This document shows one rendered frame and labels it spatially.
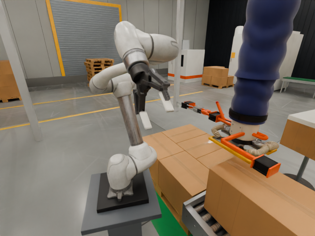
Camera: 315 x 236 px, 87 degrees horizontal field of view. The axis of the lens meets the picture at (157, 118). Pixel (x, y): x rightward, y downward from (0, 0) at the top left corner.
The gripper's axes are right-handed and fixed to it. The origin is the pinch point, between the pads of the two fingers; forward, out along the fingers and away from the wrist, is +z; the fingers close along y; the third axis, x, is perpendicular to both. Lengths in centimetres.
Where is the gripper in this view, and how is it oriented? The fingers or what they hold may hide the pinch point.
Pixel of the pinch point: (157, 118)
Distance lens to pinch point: 56.0
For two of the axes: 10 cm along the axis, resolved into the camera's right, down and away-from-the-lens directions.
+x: -7.8, 1.0, -6.2
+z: 3.4, 8.9, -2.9
